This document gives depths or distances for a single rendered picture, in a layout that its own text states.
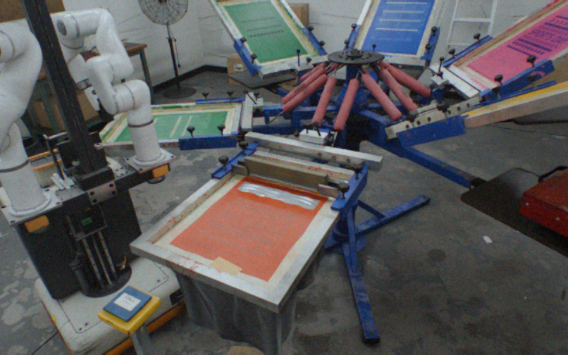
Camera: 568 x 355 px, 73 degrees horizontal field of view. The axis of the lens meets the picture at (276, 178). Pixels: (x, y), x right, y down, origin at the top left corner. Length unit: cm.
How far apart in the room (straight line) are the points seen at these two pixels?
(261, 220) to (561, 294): 199
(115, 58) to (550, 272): 272
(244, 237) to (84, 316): 115
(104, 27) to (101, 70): 16
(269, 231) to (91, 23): 96
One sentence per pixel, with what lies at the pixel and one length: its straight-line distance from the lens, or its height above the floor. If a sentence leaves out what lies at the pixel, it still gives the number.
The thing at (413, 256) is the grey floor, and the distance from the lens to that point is 280.
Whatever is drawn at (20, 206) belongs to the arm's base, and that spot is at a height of 117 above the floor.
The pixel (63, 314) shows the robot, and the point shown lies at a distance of 236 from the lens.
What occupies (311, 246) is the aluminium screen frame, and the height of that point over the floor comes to 99.
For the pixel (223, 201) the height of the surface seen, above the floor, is 96.
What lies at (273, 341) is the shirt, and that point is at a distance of 146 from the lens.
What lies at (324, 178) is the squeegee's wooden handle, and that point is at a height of 105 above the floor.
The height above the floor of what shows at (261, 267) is 96.
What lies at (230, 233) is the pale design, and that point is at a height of 96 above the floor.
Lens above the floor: 184
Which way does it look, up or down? 31 degrees down
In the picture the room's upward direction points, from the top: 3 degrees counter-clockwise
